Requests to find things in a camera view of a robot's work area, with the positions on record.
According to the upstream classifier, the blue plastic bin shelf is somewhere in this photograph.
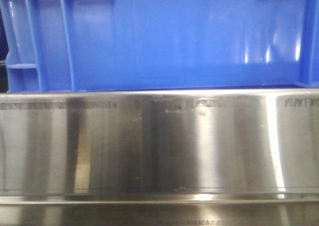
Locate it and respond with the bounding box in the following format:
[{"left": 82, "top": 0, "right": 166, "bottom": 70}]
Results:
[{"left": 0, "top": 0, "right": 319, "bottom": 92}]

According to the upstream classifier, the stainless steel shelf front rail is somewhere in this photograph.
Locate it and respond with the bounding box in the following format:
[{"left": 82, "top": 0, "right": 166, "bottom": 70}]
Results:
[{"left": 0, "top": 88, "right": 319, "bottom": 226}]

